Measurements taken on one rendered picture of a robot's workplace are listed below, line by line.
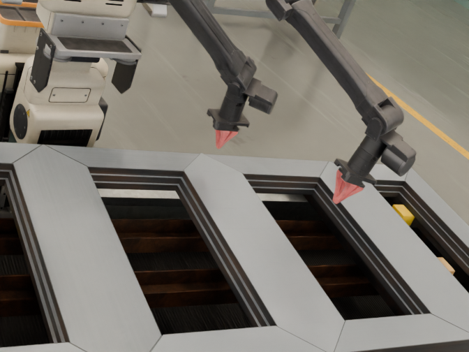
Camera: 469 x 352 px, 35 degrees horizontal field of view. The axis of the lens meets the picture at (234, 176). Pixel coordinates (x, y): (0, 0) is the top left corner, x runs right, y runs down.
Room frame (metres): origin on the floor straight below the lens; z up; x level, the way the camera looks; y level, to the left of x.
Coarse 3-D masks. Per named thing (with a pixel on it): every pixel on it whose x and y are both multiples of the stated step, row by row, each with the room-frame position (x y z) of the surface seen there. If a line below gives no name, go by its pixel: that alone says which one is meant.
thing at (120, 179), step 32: (192, 192) 1.63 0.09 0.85; (256, 192) 1.81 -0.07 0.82; (288, 192) 1.87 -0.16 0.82; (320, 192) 1.91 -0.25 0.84; (384, 192) 2.08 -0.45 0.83; (352, 224) 1.78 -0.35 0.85; (32, 256) 1.19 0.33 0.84; (224, 256) 1.43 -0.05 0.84; (384, 256) 1.66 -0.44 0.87; (256, 320) 1.27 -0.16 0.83
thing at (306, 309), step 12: (264, 300) 1.29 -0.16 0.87; (276, 300) 1.31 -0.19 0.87; (288, 300) 1.32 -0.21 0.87; (300, 300) 1.34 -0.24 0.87; (312, 300) 1.36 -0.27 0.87; (324, 300) 1.37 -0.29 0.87; (276, 312) 1.27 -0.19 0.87; (288, 312) 1.28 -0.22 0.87; (300, 312) 1.30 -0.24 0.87; (312, 312) 1.32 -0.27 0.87; (324, 312) 1.33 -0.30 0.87; (336, 312) 1.35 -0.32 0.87; (276, 324) 1.23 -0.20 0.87; (288, 324) 1.25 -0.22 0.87
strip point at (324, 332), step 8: (288, 328) 1.23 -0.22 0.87; (296, 328) 1.24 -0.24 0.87; (304, 328) 1.25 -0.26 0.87; (312, 328) 1.26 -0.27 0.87; (320, 328) 1.27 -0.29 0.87; (328, 328) 1.28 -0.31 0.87; (336, 328) 1.29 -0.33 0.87; (304, 336) 1.23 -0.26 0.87; (312, 336) 1.24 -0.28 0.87; (320, 336) 1.25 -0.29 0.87; (328, 336) 1.26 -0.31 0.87; (336, 336) 1.27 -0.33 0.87; (320, 344) 1.22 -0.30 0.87; (328, 344) 1.23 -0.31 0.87
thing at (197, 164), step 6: (192, 162) 1.74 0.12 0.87; (198, 162) 1.76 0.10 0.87; (204, 162) 1.77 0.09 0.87; (210, 162) 1.78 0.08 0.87; (216, 162) 1.79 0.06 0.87; (186, 168) 1.70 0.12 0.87; (192, 168) 1.71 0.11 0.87; (198, 168) 1.72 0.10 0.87; (204, 168) 1.74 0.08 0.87; (210, 168) 1.75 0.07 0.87; (216, 168) 1.76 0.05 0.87; (222, 168) 1.77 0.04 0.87; (228, 168) 1.78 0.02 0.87
